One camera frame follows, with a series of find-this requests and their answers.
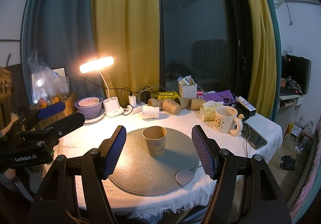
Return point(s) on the white paper cup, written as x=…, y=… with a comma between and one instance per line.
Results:
x=150, y=113

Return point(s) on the black smartphone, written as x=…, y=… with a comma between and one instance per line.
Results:
x=255, y=136

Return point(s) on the purple cloth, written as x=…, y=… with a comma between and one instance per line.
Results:
x=220, y=96

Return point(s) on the black monitor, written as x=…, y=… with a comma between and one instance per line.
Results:
x=296, y=70

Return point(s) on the black box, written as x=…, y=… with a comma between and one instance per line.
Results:
x=247, y=113

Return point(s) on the black slipper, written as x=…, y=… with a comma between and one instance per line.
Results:
x=289, y=158
x=287, y=165

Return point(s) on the grey mat controller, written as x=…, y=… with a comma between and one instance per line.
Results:
x=184, y=178

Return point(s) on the white round plate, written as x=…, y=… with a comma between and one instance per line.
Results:
x=96, y=118

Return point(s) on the yellow crumpled bag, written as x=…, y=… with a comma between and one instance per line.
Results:
x=166, y=94

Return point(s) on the white power strip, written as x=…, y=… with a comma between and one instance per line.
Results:
x=135, y=109

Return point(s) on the yellow tissue pack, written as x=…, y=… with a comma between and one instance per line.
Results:
x=208, y=112

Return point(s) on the white desk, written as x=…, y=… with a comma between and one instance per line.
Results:
x=288, y=108

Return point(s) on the pink patterned blanket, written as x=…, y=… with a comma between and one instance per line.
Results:
x=307, y=183

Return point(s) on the purple bowl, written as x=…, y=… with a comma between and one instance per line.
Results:
x=89, y=108

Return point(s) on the brown printed paper cup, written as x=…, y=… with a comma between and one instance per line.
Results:
x=182, y=102
x=155, y=145
x=197, y=103
x=154, y=103
x=171, y=107

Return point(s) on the white wall socket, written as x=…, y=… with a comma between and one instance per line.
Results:
x=291, y=49

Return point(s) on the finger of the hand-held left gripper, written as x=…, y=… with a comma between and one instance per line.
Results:
x=67, y=122
x=51, y=109

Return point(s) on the dark glass window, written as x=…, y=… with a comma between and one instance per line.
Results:
x=200, y=25

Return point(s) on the black charger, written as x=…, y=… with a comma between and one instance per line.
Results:
x=145, y=96

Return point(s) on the teal curtain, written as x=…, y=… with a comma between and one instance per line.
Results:
x=57, y=25
x=274, y=25

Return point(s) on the white plastic basket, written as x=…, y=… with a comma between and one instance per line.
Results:
x=188, y=91

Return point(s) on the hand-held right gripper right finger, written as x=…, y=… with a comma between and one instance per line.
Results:
x=203, y=153

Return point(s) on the clear plastic bag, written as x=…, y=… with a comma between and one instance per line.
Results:
x=47, y=75

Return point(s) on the yellow curtain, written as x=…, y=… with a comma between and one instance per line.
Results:
x=258, y=50
x=125, y=25

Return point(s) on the brown box with round holes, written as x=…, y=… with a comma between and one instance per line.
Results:
x=5, y=88

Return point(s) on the white tube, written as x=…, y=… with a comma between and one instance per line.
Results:
x=245, y=104

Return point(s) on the white desk lamp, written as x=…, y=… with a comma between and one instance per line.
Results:
x=97, y=63

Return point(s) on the grey round mat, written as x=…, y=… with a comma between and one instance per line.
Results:
x=140, y=176

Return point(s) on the white cartoon mug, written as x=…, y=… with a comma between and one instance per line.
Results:
x=224, y=119

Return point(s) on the white charger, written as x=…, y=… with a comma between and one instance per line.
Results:
x=132, y=101

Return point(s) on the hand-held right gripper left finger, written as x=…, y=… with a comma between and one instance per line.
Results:
x=114, y=153

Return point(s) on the brown cardboard box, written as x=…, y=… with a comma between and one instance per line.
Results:
x=69, y=103

